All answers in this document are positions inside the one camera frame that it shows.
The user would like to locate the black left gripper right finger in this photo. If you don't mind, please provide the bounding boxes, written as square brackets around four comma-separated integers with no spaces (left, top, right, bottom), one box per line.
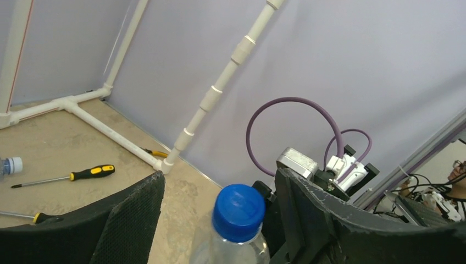
[271,168,465,263]

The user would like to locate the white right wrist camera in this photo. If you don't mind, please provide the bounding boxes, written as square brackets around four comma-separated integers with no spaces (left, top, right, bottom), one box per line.
[276,146,368,193]

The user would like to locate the long yellow black screwdriver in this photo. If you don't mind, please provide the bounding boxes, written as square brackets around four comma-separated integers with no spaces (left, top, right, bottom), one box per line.
[11,164,115,189]

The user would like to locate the short yellow black screwdriver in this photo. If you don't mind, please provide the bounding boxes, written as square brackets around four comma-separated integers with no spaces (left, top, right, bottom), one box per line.
[1,211,62,224]

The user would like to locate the Pepsi bottle blue cap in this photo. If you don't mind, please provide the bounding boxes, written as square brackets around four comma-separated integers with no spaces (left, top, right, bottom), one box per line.
[189,183,271,264]

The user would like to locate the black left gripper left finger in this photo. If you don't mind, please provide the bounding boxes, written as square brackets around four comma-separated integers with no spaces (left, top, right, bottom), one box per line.
[1,172,165,263]

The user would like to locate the yellow handled pliers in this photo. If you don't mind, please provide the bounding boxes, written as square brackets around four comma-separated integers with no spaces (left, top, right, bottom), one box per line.
[142,148,168,158]

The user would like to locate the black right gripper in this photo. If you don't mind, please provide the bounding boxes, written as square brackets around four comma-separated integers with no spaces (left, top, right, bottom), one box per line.
[313,145,379,201]

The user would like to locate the clear bottle purple label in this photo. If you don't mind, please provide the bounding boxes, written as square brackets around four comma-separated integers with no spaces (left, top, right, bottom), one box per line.
[0,157,23,180]

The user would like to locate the cluttered background shelf items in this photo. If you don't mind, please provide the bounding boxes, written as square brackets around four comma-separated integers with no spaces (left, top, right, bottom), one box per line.
[373,159,465,226]

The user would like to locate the white PVC pipe frame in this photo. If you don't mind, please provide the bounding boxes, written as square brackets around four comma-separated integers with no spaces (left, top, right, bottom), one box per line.
[1,1,283,174]

